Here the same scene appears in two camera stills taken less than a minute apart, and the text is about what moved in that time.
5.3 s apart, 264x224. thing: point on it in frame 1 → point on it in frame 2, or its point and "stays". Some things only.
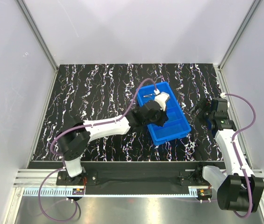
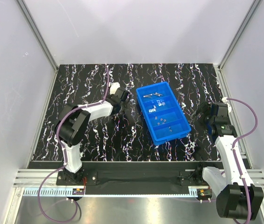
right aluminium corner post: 247,18 stays
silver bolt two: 148,95 stays
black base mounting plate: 133,178 stays
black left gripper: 160,119 → 124,96
